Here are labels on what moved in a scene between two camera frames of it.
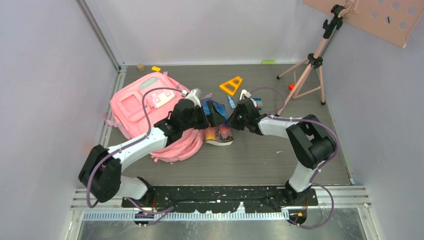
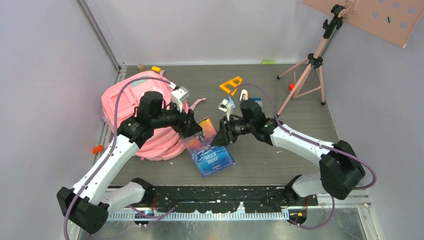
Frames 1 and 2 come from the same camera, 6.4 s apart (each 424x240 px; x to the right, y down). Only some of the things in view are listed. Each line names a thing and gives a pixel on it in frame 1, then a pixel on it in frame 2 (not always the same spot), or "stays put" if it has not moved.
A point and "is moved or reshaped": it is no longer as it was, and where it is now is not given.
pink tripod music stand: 394,20 stays put
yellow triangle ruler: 223,87 stays put
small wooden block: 141,67 stays put
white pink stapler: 243,91 stays put
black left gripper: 204,123 to 186,124
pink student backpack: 138,108 is moved or reshaped
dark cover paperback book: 221,134 is moved or reshaped
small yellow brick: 156,68 stays put
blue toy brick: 258,102 stays put
